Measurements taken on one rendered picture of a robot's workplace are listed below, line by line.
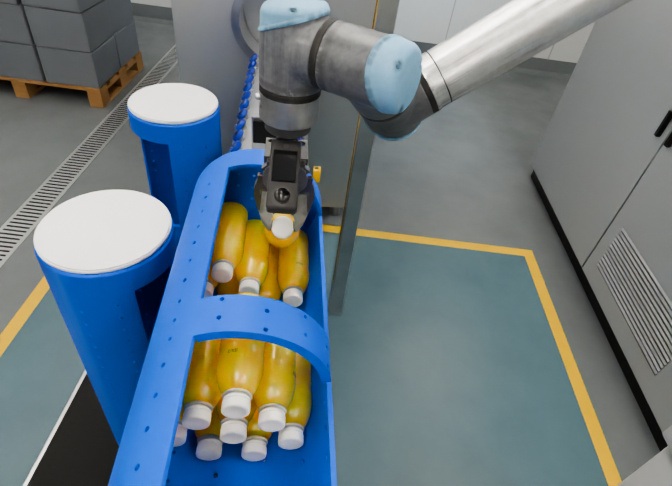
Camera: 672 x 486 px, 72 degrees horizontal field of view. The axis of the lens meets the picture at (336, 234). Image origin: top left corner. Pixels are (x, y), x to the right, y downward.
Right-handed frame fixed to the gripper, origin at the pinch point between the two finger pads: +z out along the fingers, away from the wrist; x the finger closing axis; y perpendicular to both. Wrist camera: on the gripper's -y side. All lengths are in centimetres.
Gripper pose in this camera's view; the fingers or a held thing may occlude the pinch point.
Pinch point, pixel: (282, 227)
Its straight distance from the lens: 82.4
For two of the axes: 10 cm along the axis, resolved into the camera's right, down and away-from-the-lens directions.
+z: -1.2, 7.5, 6.5
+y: -0.6, -6.6, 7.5
